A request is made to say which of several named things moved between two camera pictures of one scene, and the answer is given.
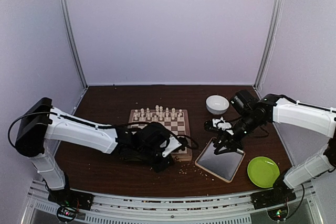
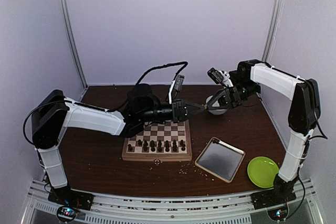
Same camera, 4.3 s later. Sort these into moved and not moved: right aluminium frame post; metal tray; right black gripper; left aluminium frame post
Moved: right black gripper
Not moved: left aluminium frame post; metal tray; right aluminium frame post
